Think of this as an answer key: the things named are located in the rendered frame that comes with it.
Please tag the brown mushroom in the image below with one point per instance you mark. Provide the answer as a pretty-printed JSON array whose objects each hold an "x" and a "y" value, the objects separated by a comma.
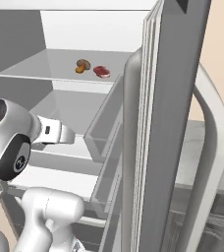
[{"x": 84, "y": 63}]

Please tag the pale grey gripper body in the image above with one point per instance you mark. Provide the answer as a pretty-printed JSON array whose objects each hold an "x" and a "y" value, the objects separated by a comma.
[{"x": 67, "y": 135}]

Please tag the grey sink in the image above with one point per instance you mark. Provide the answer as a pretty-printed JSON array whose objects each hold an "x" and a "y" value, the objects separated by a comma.
[{"x": 215, "y": 233}]

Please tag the grey fridge door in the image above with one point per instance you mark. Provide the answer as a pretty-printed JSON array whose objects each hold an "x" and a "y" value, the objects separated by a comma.
[{"x": 169, "y": 98}]

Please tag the clear fridge door bin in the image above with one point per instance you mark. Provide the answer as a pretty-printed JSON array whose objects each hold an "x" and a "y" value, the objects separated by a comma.
[
  {"x": 108, "y": 183},
  {"x": 105, "y": 114}
]

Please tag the glass fridge shelf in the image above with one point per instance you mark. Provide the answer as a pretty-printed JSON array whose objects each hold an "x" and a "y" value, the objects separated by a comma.
[
  {"x": 45, "y": 67},
  {"x": 68, "y": 110}
]

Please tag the grey fridge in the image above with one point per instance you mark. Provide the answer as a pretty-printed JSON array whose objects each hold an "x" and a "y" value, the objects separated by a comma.
[{"x": 15, "y": 36}]

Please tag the red steak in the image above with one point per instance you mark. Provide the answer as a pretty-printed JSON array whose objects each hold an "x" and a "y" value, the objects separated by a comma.
[{"x": 101, "y": 71}]

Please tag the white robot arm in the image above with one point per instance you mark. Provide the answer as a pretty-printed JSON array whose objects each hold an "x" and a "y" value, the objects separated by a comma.
[{"x": 9, "y": 138}]

